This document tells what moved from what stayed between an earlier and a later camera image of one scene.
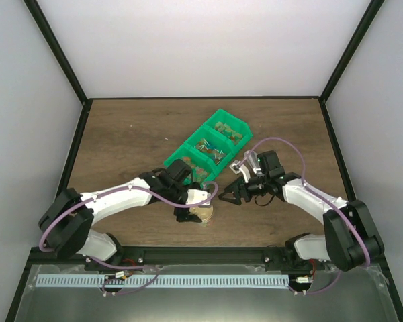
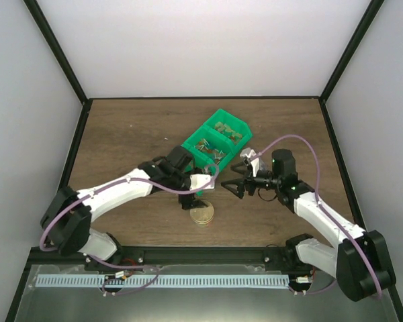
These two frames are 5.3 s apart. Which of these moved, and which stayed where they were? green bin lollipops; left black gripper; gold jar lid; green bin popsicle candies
Moved: left black gripper
Stayed: green bin lollipops; gold jar lid; green bin popsicle candies
